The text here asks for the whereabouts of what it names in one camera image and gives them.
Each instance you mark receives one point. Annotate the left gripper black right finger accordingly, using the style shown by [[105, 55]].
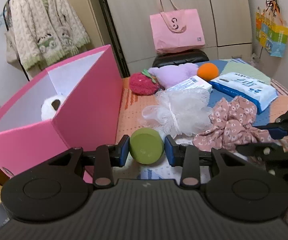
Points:
[[190, 159]]

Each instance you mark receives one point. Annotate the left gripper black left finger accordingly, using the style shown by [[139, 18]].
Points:
[[104, 158]]

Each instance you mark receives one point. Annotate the green round soft ball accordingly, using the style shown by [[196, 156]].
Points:
[[146, 146]]

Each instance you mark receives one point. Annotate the large blue wet wipes pack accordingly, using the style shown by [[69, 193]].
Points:
[[254, 90]]

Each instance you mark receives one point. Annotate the pink floral cloth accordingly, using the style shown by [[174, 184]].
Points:
[[231, 126]]

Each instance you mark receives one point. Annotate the white mesh bath sponge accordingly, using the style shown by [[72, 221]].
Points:
[[179, 112]]

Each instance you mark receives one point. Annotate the small white tissue pack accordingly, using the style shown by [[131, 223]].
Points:
[[191, 83]]

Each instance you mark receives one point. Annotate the red strawberry plush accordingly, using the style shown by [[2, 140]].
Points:
[[143, 83]]

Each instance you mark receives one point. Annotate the purple plush toy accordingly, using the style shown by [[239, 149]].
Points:
[[170, 75]]

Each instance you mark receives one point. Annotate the orange soft ball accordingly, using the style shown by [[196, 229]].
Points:
[[208, 71]]

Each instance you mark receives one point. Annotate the white panda plush toy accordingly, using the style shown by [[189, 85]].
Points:
[[50, 106]]

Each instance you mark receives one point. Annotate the pink storage box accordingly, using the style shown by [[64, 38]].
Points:
[[88, 118]]

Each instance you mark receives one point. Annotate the colourful hanging gift bag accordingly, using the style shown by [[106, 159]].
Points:
[[271, 29]]

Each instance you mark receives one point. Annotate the black suitcase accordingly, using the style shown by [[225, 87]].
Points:
[[189, 56]]

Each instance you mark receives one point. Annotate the pink tote bag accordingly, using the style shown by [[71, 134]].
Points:
[[177, 30]]

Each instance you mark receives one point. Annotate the beige wardrobe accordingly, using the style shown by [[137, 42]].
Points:
[[147, 28]]

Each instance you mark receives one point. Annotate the beige canvas tote bag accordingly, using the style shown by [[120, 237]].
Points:
[[12, 56]]

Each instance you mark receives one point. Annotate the cream knitted cardigan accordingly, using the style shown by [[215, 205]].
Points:
[[46, 32]]

